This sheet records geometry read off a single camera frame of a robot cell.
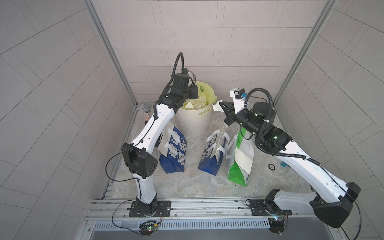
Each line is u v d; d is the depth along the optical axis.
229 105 0.56
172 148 0.74
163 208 0.71
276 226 0.70
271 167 0.85
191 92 0.69
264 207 0.64
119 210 0.72
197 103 0.95
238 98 0.50
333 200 0.38
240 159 0.66
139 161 0.44
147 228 0.65
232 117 0.55
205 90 0.89
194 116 0.81
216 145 0.69
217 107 0.64
